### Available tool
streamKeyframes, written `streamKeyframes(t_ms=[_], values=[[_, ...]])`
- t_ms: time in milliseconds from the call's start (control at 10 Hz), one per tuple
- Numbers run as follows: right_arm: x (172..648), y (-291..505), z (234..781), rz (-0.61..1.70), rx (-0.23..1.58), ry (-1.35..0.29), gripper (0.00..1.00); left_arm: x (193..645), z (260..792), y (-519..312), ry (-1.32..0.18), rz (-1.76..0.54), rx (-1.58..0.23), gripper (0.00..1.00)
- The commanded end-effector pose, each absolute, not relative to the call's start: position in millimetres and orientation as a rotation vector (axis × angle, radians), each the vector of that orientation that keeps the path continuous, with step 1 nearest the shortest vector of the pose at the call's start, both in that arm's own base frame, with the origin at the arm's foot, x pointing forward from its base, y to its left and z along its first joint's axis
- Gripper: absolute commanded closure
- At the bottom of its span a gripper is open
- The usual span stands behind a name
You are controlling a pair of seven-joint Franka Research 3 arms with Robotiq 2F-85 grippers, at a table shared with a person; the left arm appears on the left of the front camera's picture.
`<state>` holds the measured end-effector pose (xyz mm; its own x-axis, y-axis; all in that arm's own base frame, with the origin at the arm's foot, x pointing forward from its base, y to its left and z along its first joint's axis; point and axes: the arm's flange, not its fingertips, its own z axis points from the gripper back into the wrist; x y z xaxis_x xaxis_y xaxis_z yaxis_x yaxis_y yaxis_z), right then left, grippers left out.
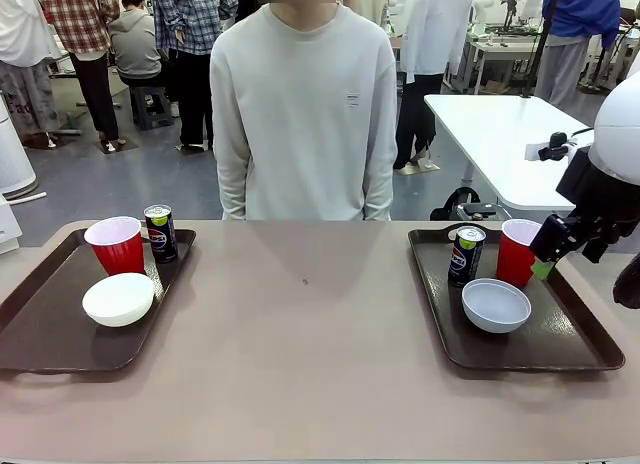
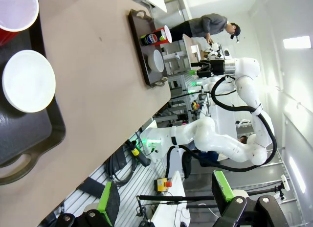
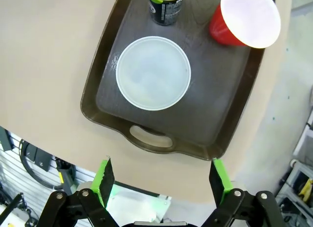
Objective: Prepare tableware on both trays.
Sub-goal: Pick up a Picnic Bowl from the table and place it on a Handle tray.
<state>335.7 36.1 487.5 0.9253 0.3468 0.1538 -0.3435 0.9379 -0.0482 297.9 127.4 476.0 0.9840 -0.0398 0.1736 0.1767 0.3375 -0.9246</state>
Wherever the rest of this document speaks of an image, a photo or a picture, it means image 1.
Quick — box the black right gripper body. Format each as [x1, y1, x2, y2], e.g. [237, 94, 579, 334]
[556, 149, 640, 264]

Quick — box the white bowl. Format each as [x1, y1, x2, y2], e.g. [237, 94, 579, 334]
[81, 272, 156, 328]
[461, 277, 532, 334]

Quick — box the black Pepsi can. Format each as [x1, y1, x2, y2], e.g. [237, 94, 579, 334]
[143, 204, 179, 264]
[447, 225, 487, 289]

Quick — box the red plastic cup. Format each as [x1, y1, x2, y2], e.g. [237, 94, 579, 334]
[83, 215, 147, 278]
[495, 218, 544, 288]

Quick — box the person's right forearm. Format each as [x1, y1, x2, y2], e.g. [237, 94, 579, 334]
[214, 148, 251, 221]

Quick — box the person's left forearm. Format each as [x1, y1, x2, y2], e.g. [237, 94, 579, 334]
[362, 148, 399, 222]

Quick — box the brown plastic tray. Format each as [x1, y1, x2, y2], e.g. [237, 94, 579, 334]
[0, 227, 197, 374]
[407, 222, 627, 374]

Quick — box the black bag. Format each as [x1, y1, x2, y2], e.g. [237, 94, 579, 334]
[429, 186, 512, 223]

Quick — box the white table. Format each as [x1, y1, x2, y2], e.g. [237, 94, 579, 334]
[423, 93, 601, 211]

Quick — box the flat floor plate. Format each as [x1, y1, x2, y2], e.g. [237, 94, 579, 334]
[399, 159, 442, 176]

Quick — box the black pole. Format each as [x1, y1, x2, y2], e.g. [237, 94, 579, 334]
[521, 3, 551, 100]

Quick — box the grey workbench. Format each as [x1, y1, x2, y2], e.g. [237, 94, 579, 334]
[467, 33, 544, 95]

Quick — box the person in blue jacket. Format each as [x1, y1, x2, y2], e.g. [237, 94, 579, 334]
[533, 0, 622, 110]

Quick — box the person in white coat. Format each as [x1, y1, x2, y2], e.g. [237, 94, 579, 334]
[392, 0, 475, 173]

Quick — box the person in cream sweatshirt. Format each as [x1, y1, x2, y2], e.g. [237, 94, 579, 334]
[209, 2, 399, 222]

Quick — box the person in blue plaid shirt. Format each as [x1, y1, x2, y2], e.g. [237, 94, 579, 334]
[152, 0, 239, 153]

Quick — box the grey stool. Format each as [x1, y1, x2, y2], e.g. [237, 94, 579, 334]
[128, 83, 175, 131]

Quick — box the seated person in grey hoodie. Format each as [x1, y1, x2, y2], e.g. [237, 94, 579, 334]
[107, 0, 164, 83]

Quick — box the person in red plaid shirt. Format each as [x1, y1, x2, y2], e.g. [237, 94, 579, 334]
[37, 0, 124, 153]

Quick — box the white box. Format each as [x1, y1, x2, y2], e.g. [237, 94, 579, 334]
[0, 193, 24, 255]

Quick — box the white round appliance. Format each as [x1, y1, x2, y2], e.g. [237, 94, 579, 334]
[0, 101, 39, 200]

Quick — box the person in white top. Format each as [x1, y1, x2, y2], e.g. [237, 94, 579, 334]
[0, 0, 61, 148]

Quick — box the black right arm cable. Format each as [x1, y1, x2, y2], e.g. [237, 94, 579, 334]
[567, 127, 596, 148]

